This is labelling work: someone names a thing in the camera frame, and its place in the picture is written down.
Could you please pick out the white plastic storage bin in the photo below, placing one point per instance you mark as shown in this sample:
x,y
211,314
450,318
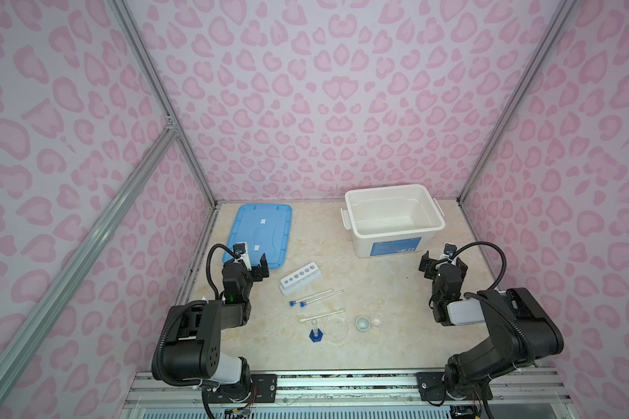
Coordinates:
x,y
391,220

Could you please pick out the clear petri dish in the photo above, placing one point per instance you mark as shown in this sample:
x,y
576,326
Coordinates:
x,y
336,329

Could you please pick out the white-capped test tube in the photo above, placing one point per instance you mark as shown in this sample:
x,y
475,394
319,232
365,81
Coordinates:
x,y
321,316

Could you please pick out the blue-capped test tube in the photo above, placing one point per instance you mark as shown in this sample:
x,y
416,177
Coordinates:
x,y
293,303
321,297

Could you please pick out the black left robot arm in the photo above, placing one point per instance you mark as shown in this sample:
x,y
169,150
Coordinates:
x,y
189,350

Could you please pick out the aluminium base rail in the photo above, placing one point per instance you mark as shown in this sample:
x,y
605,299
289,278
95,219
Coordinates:
x,y
365,393

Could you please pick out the aluminium frame strut left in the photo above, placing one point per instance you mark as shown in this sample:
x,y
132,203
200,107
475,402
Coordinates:
x,y
38,324

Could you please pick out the blue plastic bin lid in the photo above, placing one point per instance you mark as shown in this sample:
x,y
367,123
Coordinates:
x,y
265,228

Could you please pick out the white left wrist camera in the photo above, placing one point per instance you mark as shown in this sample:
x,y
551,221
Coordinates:
x,y
242,255

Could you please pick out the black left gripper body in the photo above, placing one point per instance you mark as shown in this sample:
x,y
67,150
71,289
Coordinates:
x,y
257,270

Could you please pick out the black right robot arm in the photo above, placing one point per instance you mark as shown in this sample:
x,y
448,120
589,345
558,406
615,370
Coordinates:
x,y
520,331

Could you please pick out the white test tube rack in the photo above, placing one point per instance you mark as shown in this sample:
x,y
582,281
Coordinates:
x,y
299,279

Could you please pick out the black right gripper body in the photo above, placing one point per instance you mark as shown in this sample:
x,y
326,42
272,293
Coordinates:
x,y
445,271

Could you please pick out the blue-based small cylinder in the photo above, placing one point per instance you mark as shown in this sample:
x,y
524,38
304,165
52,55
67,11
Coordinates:
x,y
316,334

